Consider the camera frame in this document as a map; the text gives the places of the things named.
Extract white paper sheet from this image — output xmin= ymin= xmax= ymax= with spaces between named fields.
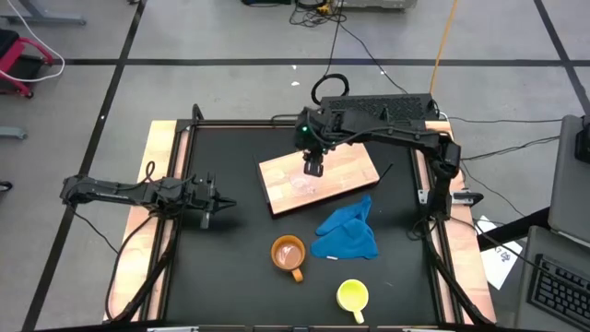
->
xmin=474 ymin=215 xmax=525 ymax=291

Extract black computer case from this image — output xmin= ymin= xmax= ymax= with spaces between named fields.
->
xmin=319 ymin=93 xmax=440 ymax=125

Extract white cable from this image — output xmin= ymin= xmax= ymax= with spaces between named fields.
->
xmin=4 ymin=0 xmax=65 ymax=84

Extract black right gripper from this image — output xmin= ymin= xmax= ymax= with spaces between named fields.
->
xmin=294 ymin=108 xmax=342 ymax=179

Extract grey side desk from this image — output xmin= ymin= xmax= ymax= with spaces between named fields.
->
xmin=513 ymin=225 xmax=590 ymax=332

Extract black keyboard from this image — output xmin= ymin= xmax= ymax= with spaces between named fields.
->
xmin=527 ymin=253 xmax=590 ymax=331

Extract pale yellow mug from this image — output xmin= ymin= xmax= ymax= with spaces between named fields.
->
xmin=336 ymin=279 xmax=370 ymax=326

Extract mustard yellow ceramic mug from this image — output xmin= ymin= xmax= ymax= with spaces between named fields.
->
xmin=270 ymin=234 xmax=307 ymax=284

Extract clear plastic footed cup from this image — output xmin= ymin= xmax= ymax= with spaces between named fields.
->
xmin=288 ymin=172 xmax=319 ymax=196

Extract red cart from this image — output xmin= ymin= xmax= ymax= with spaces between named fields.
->
xmin=0 ymin=28 xmax=55 ymax=99

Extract coiled black cable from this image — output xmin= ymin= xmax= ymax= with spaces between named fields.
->
xmin=311 ymin=72 xmax=350 ymax=106

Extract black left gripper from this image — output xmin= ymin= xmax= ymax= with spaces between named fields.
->
xmin=183 ymin=172 xmax=237 ymax=231

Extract tangled black cables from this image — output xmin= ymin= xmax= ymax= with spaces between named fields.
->
xmin=289 ymin=0 xmax=348 ymax=28

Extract grey laptop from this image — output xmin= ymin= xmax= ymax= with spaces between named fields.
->
xmin=548 ymin=113 xmax=590 ymax=248

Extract yellow cable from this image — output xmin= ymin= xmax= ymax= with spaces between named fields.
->
xmin=428 ymin=0 xmax=460 ymax=96

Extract black desk bar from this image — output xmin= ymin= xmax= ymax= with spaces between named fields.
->
xmin=477 ymin=207 xmax=552 ymax=253

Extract grey table foot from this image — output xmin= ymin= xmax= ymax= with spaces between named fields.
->
xmin=0 ymin=0 xmax=88 ymax=27

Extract blue microfiber cloth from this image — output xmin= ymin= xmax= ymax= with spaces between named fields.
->
xmin=310 ymin=195 xmax=380 ymax=262

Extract black table frame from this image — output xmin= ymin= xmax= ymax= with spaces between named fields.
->
xmin=103 ymin=103 xmax=497 ymax=332

